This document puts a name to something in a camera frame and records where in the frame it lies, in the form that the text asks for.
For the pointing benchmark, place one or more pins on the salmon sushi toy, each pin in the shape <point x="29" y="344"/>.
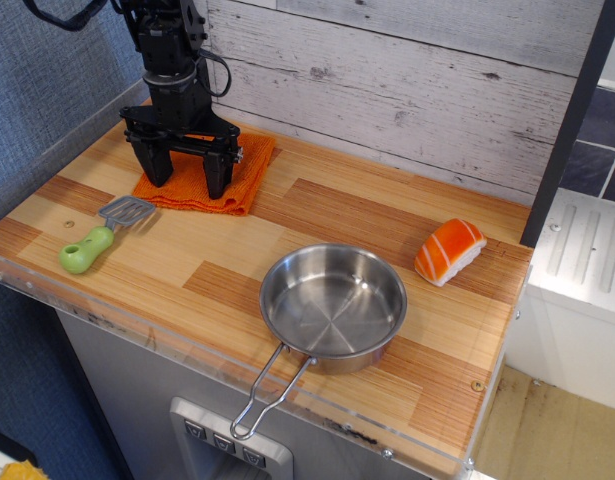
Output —
<point x="448" y="250"/>

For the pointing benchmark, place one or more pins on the clear acrylic table edge guard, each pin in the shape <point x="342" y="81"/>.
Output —
<point x="424" y="400"/>

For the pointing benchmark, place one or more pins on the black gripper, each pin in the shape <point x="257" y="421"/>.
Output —
<point x="180" y="119"/>

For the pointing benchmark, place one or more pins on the orange cloth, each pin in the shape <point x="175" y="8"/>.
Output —
<point x="195" y="185"/>

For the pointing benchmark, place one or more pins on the white ribbed box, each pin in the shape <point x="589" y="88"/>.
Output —
<point x="564" y="331"/>

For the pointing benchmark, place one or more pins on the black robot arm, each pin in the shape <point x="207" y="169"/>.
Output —
<point x="169" y="36"/>

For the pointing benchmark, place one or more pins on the green handled grey spatula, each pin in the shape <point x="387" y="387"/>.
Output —
<point x="77" y="258"/>

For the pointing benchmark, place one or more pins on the grey panel with buttons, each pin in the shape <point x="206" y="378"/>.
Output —
<point x="209" y="451"/>

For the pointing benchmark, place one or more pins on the dark right frame post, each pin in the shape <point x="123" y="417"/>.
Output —
<point x="592" y="67"/>

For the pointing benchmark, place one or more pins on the steel pan with wire handle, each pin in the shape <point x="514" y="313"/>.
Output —
<point x="335" y="307"/>

